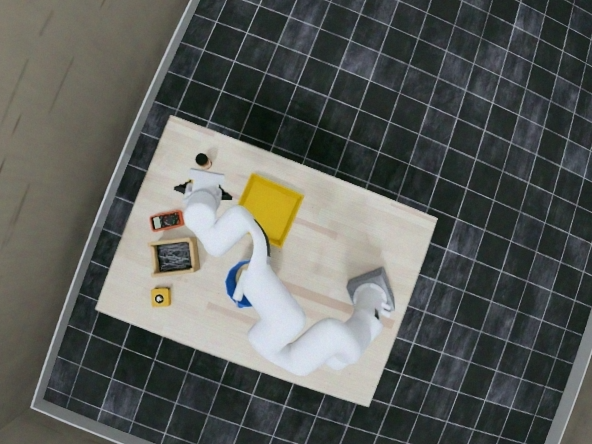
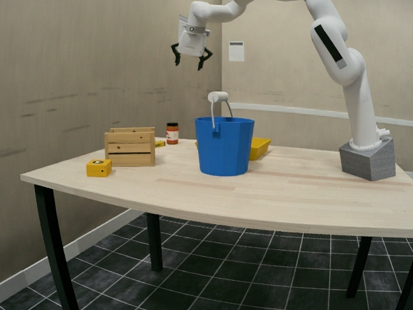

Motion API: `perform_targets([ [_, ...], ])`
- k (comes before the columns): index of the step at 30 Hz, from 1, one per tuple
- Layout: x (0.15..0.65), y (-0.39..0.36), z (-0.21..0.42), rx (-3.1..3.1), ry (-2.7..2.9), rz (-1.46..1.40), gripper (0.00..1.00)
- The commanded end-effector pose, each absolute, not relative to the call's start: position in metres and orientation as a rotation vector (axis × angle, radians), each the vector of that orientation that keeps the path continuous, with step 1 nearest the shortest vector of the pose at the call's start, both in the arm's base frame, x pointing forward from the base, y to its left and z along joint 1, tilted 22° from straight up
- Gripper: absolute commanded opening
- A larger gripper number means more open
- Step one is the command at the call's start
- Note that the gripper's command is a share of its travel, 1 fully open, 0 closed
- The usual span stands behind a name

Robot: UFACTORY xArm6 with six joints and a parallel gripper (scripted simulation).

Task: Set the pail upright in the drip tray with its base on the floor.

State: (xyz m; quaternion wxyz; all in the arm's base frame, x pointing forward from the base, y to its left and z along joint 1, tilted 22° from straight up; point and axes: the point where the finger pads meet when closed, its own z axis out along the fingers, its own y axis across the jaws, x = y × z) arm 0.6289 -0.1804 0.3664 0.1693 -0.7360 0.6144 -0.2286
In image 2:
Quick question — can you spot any blue bucket with grey wire handle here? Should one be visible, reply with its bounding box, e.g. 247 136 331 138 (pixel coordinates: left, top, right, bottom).
195 91 255 177

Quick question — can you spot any yellow shallow tray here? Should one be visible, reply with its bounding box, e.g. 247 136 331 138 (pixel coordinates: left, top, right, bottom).
249 138 271 161

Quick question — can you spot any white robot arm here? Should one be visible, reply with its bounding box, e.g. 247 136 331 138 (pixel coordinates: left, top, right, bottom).
183 0 390 152

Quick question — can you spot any light wooden crate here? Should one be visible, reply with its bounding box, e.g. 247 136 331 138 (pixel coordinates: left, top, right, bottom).
105 127 155 167

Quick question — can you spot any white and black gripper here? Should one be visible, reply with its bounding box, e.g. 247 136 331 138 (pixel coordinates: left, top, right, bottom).
171 30 213 70

